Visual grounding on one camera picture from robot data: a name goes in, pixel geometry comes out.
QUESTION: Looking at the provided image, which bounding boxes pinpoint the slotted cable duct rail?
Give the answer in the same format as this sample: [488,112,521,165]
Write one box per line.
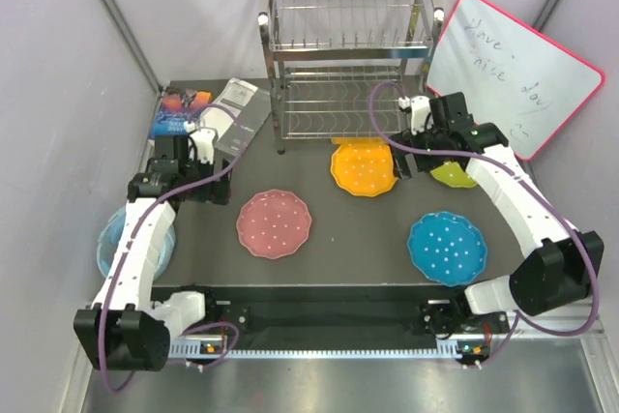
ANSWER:
[166,335,489,361]

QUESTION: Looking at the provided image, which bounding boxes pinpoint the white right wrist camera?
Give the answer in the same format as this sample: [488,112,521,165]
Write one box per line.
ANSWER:
[398,96,432,135]

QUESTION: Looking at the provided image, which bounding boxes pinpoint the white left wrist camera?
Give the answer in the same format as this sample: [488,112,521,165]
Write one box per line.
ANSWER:
[185,122,217,163]

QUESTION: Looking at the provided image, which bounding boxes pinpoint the colourful paperback book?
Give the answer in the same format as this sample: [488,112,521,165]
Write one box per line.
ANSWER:
[148,86,213,140]

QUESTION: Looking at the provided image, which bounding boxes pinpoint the orange dotted plate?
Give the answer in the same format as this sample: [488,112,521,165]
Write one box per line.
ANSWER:
[330,138,397,197]

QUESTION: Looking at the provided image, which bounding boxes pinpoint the pink dotted plate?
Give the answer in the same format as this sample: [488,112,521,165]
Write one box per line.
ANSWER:
[236,189,312,260]

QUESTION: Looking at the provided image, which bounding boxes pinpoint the pink-framed whiteboard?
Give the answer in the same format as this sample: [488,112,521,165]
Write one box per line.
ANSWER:
[427,0,605,161]

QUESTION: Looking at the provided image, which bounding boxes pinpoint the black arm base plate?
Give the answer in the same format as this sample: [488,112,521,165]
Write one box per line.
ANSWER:
[178,284,508,336]

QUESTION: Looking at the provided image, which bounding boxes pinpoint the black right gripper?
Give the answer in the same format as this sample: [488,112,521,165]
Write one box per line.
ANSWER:
[387,122,447,181]

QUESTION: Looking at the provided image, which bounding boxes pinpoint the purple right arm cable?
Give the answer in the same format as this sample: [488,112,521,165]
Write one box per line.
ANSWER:
[368,81,601,369]

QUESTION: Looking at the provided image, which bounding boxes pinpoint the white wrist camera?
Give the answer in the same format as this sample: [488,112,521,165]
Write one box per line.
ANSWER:
[398,96,432,135]
[185,122,217,163]

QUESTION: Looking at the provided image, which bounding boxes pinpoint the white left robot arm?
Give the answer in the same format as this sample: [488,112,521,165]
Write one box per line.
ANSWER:
[74,130,232,372]

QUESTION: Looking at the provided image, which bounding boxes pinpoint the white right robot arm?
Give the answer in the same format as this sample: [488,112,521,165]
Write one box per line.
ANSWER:
[385,92,604,332]

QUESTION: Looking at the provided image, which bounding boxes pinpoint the steel two-tier dish rack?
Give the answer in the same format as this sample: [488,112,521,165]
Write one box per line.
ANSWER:
[257,0,445,154]

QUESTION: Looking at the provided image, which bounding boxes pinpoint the grey manual booklet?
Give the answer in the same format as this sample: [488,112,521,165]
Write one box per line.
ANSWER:
[198,78,271,158]

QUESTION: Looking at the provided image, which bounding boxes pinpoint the light blue headphones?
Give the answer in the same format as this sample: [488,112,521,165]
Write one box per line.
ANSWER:
[96,207,176,280]

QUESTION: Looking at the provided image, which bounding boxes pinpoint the blue dotted plate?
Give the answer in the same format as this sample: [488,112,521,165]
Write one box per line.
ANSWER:
[406,211,488,287]

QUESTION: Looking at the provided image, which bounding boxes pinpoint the green dotted plate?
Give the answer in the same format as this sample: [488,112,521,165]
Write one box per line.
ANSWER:
[430,162,477,189]

